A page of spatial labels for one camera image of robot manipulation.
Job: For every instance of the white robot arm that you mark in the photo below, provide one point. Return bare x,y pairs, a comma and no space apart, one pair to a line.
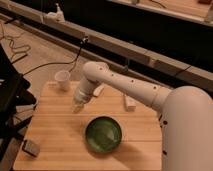
185,115

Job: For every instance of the yellowish robot end tool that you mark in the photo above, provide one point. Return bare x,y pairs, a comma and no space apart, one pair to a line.
76,107

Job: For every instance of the grey sponge block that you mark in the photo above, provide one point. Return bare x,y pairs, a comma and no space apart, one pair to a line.
31,148

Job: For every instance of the white paper cup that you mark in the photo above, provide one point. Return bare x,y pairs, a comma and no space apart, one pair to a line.
62,77

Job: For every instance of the black chair frame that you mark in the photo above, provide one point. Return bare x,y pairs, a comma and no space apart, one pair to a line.
13,92

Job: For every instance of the white clamp on rail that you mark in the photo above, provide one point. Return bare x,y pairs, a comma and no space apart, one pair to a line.
57,16

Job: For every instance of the green bowl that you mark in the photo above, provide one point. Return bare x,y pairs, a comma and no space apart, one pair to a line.
103,135

